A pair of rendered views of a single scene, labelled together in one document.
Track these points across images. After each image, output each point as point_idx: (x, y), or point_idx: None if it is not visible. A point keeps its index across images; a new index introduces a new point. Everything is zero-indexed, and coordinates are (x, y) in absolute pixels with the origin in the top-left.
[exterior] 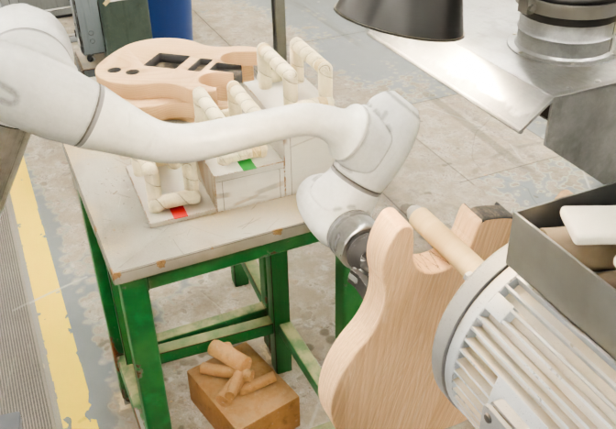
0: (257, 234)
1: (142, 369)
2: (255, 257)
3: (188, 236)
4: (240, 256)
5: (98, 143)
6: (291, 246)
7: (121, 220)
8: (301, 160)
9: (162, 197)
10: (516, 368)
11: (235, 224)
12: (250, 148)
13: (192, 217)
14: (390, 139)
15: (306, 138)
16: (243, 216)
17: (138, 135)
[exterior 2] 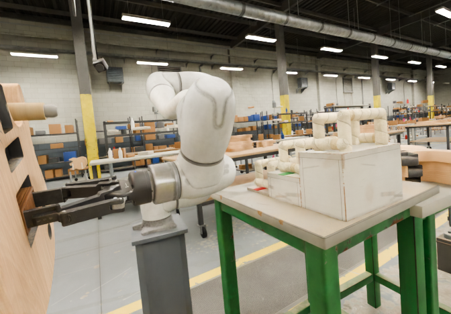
0: (252, 207)
1: (219, 253)
2: (254, 225)
3: (242, 196)
4: (248, 219)
5: (152, 103)
6: (272, 233)
7: (251, 185)
8: (309, 182)
9: (258, 178)
10: None
11: (260, 201)
12: (172, 113)
13: (260, 193)
14: (180, 107)
15: (312, 165)
16: (268, 202)
17: (156, 100)
